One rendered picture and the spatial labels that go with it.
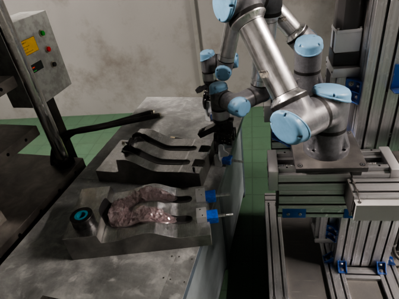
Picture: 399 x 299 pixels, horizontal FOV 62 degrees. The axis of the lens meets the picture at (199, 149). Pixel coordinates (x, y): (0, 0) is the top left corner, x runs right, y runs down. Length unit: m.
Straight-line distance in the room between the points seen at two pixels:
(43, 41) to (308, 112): 1.38
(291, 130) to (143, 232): 0.59
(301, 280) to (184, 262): 0.82
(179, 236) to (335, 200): 0.57
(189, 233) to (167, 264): 0.13
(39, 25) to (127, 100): 2.19
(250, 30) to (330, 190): 0.61
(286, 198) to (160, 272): 0.51
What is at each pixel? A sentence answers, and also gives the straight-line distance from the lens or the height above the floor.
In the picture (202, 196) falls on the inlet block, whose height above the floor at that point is 0.88.
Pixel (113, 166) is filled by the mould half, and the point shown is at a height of 0.86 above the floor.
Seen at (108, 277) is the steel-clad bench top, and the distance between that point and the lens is 1.22.
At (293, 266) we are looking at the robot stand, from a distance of 1.89.
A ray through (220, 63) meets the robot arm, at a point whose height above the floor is 1.19.
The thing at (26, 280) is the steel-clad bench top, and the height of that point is 0.80.
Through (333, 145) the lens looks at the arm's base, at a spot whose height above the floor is 1.09.
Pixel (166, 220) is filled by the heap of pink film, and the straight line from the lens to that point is 1.21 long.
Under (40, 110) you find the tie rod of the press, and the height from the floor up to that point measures 1.12.
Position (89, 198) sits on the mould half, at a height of 0.91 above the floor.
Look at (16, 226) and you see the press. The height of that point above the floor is 0.78.
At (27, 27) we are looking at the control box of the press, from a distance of 1.86.
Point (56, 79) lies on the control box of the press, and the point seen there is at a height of 1.14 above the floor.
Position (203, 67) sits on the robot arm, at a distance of 1.74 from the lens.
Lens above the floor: 1.73
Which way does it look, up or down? 34 degrees down
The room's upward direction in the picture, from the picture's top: 8 degrees counter-clockwise
